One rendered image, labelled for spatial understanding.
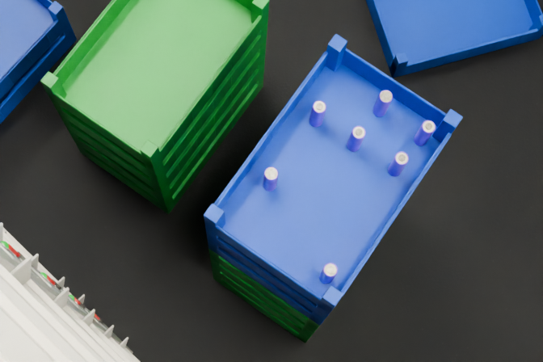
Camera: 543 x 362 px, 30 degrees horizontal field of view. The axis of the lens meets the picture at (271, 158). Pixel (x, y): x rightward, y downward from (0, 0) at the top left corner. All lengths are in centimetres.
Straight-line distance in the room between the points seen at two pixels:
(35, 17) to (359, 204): 79
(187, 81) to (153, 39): 9
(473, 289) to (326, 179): 58
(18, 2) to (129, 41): 37
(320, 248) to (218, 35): 42
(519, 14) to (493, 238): 45
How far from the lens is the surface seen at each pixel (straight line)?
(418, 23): 198
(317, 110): 133
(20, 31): 190
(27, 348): 50
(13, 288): 71
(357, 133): 132
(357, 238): 135
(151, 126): 155
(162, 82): 157
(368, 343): 183
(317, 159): 137
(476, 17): 201
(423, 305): 185
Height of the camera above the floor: 181
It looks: 75 degrees down
